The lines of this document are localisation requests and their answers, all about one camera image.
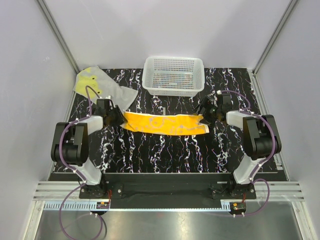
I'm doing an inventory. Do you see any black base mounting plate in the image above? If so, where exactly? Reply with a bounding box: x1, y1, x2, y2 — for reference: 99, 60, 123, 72
79, 173, 256, 206

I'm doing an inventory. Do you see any white plastic mesh basket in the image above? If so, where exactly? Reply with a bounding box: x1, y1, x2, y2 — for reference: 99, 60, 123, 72
142, 56, 205, 98

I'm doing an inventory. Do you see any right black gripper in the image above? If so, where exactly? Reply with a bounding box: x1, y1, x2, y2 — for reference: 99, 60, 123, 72
189, 97, 221, 127

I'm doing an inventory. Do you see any grey and orange towel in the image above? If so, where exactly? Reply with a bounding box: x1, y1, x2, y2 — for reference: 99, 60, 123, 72
121, 111, 210, 136

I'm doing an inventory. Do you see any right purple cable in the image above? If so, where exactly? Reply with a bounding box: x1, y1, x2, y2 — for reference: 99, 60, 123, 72
216, 89, 277, 218

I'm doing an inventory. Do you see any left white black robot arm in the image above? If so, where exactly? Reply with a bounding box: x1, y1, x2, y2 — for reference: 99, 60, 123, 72
50, 98, 127, 198

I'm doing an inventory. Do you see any white slotted cable duct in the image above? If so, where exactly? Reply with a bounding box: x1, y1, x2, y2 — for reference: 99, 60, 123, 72
43, 200, 243, 213

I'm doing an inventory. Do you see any grey towel yellow frog print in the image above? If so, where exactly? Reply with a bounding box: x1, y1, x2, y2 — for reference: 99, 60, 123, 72
73, 66, 138, 111

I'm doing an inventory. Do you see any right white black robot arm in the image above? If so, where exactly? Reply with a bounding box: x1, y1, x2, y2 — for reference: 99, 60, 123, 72
193, 91, 282, 199

